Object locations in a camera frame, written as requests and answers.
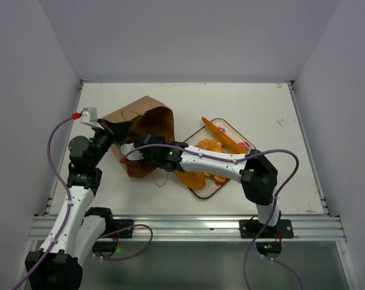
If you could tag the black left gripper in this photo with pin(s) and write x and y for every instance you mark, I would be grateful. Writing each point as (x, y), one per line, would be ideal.
(118, 132)

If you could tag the brown paper bag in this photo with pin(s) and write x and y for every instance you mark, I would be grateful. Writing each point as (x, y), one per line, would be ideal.
(149, 116)

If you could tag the round yellow fake pastry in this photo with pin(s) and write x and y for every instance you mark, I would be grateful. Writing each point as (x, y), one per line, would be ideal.
(211, 145)

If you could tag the round orange fake bread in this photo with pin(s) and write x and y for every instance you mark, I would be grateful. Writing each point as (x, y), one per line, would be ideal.
(192, 180)

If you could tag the long orange fake baguette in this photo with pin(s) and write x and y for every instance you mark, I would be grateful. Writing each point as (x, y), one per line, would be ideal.
(224, 139)

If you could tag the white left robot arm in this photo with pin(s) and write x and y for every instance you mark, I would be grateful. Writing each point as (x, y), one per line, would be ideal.
(57, 263)

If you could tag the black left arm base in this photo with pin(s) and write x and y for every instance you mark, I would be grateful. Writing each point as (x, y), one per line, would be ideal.
(101, 237)

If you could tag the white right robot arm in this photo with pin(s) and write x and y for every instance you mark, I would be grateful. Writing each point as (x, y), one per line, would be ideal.
(257, 176)

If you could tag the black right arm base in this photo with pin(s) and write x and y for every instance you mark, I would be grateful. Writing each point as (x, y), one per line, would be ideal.
(269, 243)

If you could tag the strawberry pattern tray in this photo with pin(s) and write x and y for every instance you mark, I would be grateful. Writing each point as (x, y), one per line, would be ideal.
(211, 186)

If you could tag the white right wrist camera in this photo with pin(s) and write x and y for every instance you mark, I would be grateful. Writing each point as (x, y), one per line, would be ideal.
(130, 152)

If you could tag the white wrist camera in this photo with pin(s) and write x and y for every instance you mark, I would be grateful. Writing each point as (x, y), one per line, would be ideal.
(130, 152)
(89, 117)

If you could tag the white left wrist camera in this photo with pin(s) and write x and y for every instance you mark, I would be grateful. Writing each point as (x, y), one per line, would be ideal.
(89, 117)

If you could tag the aluminium front frame rail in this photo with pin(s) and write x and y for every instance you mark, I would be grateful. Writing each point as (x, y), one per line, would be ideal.
(205, 228)

